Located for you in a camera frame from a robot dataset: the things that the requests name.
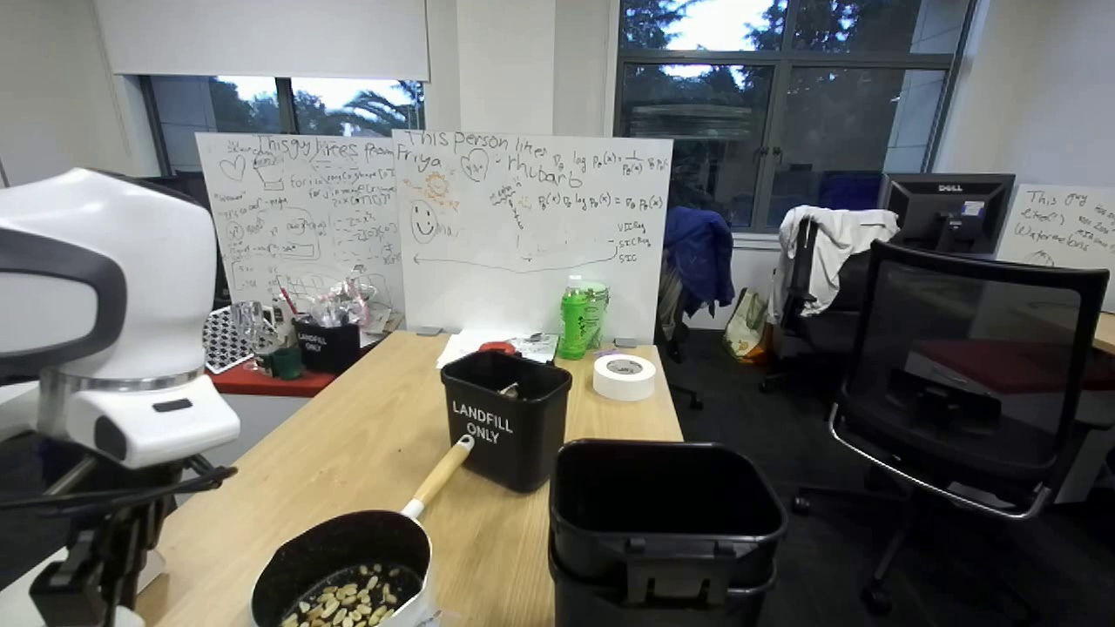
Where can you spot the black organizer with clutter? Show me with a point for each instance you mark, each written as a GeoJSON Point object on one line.
{"type": "Point", "coordinates": [322, 336]}

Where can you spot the yellow bag on floor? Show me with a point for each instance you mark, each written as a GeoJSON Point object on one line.
{"type": "Point", "coordinates": [746, 330]}

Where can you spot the whiteboard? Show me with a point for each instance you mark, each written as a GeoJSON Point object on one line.
{"type": "Point", "coordinates": [300, 215]}
{"type": "Point", "coordinates": [1068, 228]}
{"type": "Point", "coordinates": [492, 228]}

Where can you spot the green wipes canister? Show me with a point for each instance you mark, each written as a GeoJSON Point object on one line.
{"type": "Point", "coordinates": [583, 308]}

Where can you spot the white roller blind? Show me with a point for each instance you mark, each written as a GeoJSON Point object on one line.
{"type": "Point", "coordinates": [350, 39]}

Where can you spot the white papers on table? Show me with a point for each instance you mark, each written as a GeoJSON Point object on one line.
{"type": "Point", "coordinates": [520, 348]}

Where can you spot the white tape roll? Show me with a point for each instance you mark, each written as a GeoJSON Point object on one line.
{"type": "Point", "coordinates": [625, 379]}

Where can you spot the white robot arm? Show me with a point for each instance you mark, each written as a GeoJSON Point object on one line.
{"type": "Point", "coordinates": [101, 300]}

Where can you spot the red top white cabinet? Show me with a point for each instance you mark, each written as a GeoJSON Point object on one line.
{"type": "Point", "coordinates": [264, 405]}

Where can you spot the small black landfill bin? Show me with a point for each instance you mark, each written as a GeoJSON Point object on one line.
{"type": "Point", "coordinates": [513, 414]}

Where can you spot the left whiteboard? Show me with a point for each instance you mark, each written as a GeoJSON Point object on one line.
{"type": "Point", "coordinates": [300, 215]}

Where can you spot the large black plastic bin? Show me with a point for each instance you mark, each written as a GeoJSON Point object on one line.
{"type": "Point", "coordinates": [659, 536]}

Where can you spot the black mesh office chair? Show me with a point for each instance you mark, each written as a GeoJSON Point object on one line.
{"type": "Point", "coordinates": [968, 384]}

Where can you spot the blue jacket on chair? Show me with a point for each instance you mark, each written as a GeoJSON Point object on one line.
{"type": "Point", "coordinates": [700, 244]}

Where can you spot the black computer monitor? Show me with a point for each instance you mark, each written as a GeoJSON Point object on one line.
{"type": "Point", "coordinates": [948, 215]}

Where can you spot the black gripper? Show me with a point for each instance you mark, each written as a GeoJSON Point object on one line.
{"type": "Point", "coordinates": [114, 521]}

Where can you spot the far right whiteboard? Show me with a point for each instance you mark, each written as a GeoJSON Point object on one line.
{"type": "Point", "coordinates": [1068, 228]}

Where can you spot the white jacket on chair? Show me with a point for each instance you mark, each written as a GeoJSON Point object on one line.
{"type": "Point", "coordinates": [840, 236]}

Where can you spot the black saucepan wooden handle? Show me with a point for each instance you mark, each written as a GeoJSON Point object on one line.
{"type": "Point", "coordinates": [360, 539]}

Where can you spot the marshmallows in pot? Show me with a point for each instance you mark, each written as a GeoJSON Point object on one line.
{"type": "Point", "coordinates": [355, 599]}

